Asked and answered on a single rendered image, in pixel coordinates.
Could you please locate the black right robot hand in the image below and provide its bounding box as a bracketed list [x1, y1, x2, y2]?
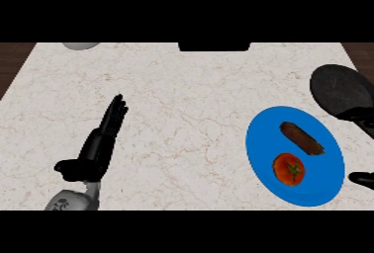
[348, 171, 374, 191]

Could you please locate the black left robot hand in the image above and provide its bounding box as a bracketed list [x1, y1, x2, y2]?
[53, 93, 130, 183]

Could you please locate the blue plate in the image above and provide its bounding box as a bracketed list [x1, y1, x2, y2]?
[244, 105, 346, 208]

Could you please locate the red tomato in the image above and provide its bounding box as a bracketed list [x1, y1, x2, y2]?
[272, 152, 308, 188]

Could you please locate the black pan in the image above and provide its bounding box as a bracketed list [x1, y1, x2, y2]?
[309, 63, 374, 139]

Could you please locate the brown sausage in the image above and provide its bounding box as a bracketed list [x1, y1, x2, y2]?
[280, 121, 325, 157]

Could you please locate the grey round bowl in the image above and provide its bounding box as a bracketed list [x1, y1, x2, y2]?
[62, 42, 101, 51]

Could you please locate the black appliance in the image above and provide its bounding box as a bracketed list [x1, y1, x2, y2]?
[178, 42, 251, 52]

